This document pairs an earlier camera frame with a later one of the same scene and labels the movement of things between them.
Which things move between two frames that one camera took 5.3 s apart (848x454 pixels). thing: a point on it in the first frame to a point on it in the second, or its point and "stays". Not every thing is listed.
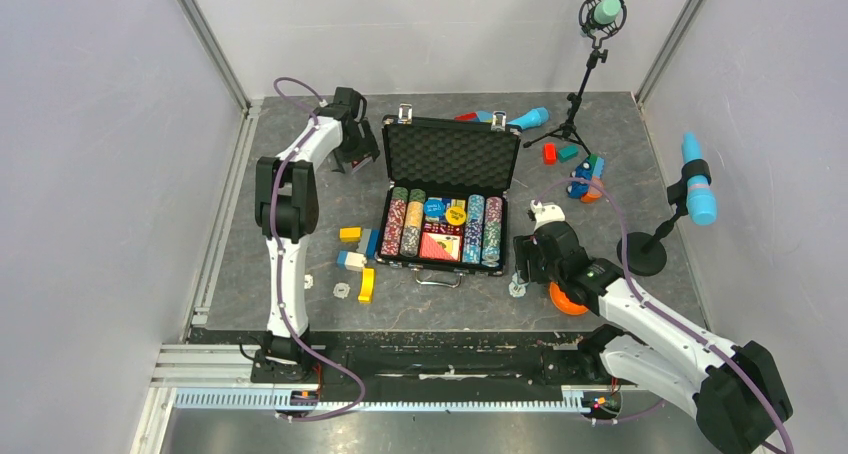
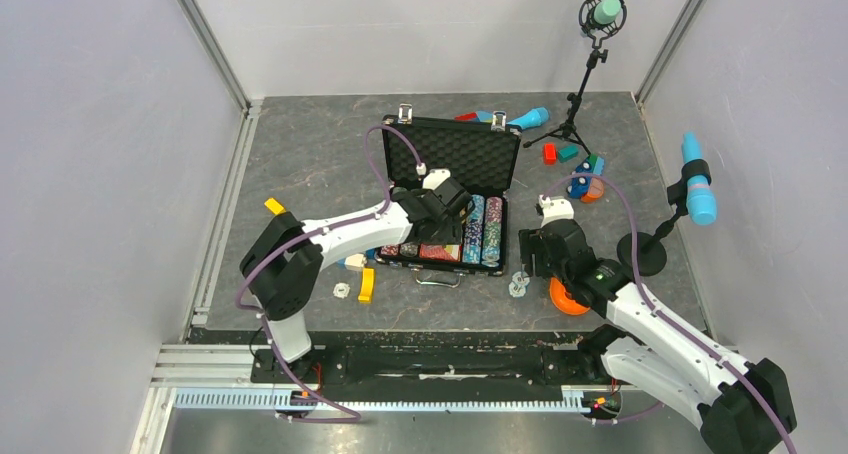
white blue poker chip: [517, 290] stays
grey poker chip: [341, 290] stays
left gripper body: [355, 148] to [449, 231]
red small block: [550, 154] stays
